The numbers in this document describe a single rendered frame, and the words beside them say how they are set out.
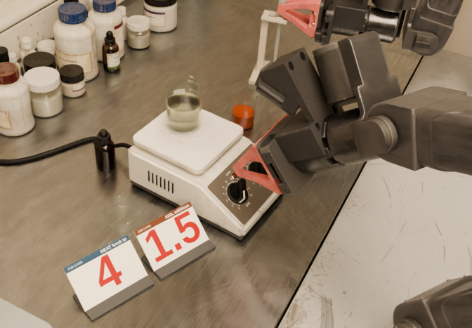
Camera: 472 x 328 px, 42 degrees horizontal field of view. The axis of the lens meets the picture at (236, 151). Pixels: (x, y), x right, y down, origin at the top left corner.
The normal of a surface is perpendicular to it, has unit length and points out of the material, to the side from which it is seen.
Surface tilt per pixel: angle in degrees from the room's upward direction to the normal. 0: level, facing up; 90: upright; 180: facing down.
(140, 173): 90
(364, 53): 47
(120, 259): 40
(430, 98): 24
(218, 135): 0
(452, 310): 78
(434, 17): 89
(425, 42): 90
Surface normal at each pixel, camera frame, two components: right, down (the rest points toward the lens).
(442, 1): -0.24, 0.44
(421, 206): 0.07, -0.77
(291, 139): -0.55, 0.51
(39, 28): 0.89, 0.34
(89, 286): 0.47, -0.25
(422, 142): -0.86, 0.32
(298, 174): 0.69, -0.18
